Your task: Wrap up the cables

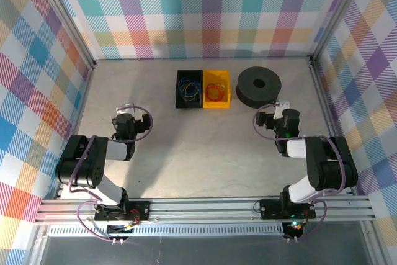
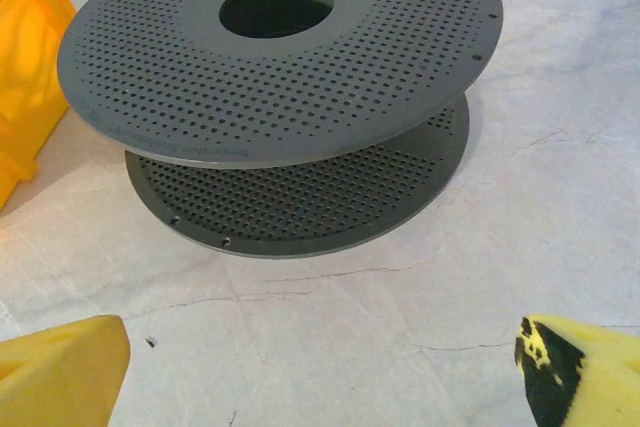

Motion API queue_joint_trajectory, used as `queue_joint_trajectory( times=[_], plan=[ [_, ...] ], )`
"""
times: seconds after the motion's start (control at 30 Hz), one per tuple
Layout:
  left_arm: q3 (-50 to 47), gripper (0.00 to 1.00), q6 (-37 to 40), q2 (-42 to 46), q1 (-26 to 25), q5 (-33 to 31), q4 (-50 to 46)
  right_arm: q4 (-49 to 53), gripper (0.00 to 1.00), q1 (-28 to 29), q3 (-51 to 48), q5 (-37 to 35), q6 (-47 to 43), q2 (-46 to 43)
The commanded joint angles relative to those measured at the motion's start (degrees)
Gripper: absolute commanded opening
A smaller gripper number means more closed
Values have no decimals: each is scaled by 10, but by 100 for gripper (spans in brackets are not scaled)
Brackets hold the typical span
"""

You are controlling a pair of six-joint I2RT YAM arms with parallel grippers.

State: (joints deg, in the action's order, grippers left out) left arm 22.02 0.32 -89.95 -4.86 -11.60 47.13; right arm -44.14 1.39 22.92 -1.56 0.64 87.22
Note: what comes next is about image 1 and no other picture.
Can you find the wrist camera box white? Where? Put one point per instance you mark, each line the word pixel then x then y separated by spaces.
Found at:
pixel 281 106
pixel 124 108

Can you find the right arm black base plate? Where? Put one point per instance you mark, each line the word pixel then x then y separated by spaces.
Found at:
pixel 270 209

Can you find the black plastic bin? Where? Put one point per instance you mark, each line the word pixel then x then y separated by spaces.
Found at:
pixel 177 103

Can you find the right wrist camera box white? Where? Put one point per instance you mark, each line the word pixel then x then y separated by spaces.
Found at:
pixel 281 106

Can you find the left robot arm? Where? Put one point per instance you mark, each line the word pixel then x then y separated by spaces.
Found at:
pixel 77 165

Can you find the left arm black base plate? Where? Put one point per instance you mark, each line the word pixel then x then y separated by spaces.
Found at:
pixel 142 210

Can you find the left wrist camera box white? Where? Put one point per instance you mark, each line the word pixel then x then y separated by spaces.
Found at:
pixel 124 108

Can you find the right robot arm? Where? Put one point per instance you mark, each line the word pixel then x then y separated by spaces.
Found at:
pixel 328 165

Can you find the yellow plastic bin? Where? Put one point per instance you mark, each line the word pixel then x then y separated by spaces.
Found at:
pixel 217 103

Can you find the aluminium mounting rail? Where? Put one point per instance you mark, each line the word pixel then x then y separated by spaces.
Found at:
pixel 201 209

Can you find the aluminium side rail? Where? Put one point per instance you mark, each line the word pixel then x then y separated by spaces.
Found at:
pixel 325 106

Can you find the aluminium frame post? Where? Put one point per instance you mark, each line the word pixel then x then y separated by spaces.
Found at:
pixel 64 13
pixel 338 13

